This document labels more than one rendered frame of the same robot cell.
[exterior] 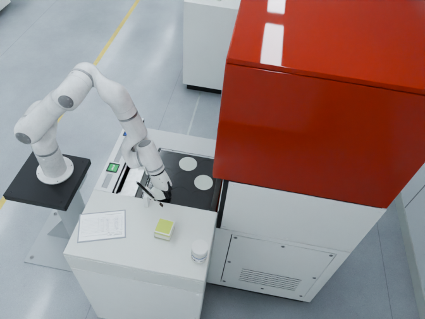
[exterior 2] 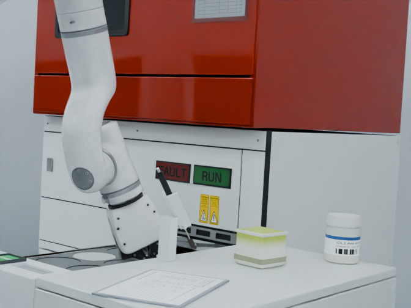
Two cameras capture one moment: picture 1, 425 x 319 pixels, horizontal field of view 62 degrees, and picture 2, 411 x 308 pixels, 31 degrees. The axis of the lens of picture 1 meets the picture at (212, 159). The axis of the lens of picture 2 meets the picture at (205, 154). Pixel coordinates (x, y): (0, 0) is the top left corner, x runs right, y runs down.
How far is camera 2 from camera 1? 1.82 m
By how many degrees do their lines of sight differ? 65
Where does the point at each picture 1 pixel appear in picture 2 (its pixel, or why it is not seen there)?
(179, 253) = (320, 266)
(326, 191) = (358, 115)
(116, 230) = (197, 280)
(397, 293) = not seen: outside the picture
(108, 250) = (243, 294)
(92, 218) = (128, 288)
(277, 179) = (318, 103)
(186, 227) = not seen: hidden behind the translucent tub
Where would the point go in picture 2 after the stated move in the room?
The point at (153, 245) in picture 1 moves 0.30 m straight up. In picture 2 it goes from (279, 273) to (288, 109)
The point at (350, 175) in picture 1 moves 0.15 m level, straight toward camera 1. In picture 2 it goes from (369, 71) to (404, 69)
